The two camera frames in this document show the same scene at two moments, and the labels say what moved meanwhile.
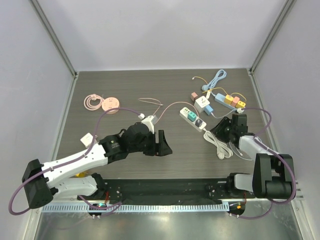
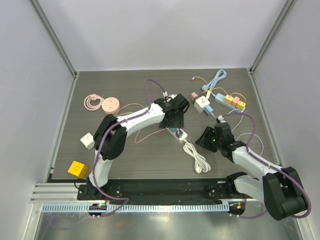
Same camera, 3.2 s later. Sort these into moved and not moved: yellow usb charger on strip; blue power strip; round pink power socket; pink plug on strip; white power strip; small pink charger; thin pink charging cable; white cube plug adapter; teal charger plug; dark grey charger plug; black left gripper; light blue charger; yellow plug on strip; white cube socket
Moved: white power strip; black left gripper; thin pink charging cable; dark grey charger plug; teal charger plug
Not moved: yellow usb charger on strip; pink plug on strip; yellow plug on strip; round pink power socket; white cube socket; white cube plug adapter; blue power strip; small pink charger; light blue charger
